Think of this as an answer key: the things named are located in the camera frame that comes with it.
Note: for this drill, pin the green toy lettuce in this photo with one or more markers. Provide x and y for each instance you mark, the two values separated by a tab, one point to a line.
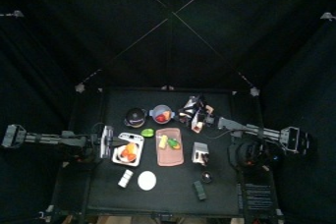
148	132

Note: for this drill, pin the yellow corn with green husk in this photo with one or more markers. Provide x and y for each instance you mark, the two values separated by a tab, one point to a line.
173	143

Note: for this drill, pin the grey toy pot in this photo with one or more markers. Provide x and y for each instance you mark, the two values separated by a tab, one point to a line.
157	108

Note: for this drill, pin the orange toy food piece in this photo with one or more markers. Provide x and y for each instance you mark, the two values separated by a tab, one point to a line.
166	115

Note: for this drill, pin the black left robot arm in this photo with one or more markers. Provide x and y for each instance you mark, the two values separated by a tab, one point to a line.
48	139

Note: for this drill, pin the orange toy fruit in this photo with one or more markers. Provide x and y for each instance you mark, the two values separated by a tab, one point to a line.
129	151

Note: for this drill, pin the small white block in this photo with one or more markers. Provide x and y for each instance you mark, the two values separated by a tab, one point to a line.
125	178

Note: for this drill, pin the red toy tomato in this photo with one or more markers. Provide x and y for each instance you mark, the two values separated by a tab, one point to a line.
160	118

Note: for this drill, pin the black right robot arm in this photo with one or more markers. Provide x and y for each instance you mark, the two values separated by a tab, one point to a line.
262	132

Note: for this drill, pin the white round plate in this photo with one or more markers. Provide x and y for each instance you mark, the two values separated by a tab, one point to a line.
146	180

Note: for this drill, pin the white knife block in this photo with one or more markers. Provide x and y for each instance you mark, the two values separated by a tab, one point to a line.
198	151

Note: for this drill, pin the white printed label sheet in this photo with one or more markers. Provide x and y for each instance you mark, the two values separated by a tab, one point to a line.
257	196

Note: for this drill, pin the silver frame clamp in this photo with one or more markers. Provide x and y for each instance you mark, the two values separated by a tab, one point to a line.
78	87
17	14
326	15
254	91

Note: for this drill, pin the pink cutting board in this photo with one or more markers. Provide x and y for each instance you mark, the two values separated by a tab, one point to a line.
168	157

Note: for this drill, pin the white bowl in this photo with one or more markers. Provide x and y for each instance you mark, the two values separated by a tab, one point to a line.
118	152

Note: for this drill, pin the black toy pot with lid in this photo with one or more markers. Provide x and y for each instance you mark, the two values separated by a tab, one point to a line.
134	116

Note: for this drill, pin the yellow toy butter block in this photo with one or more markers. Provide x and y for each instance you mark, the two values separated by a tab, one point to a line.
162	141

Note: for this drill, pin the small black round cup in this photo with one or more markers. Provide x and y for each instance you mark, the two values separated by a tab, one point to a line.
206	177

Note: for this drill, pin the dark rectangular block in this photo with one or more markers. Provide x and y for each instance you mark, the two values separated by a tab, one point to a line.
200	190

